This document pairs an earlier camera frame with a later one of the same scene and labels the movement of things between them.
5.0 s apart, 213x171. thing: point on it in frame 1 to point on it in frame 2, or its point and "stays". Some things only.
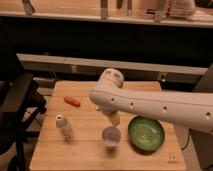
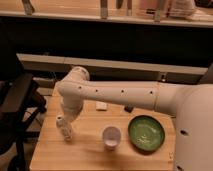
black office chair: x=20 y=100 stays
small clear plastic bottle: x=65 y=128 stays
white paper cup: x=111 y=136 stays
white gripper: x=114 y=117 to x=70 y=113
